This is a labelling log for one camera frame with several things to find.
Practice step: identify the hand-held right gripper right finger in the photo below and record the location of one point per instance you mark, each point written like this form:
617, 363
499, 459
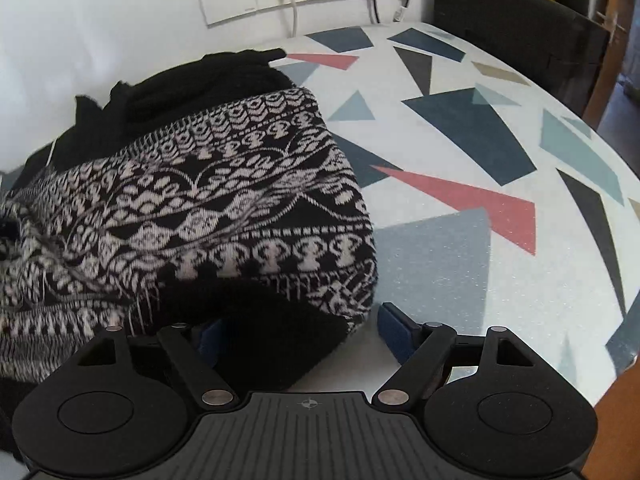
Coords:
395, 332

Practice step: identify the black textured cabinet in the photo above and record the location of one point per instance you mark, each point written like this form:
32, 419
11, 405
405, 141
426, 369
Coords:
500, 25

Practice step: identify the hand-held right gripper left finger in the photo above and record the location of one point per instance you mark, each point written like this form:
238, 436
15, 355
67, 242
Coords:
207, 342

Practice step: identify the black white patterned knit sweater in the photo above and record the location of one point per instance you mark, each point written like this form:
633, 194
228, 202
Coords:
225, 195

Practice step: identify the geometric printed tablecloth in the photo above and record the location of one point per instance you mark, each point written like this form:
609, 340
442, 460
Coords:
450, 260

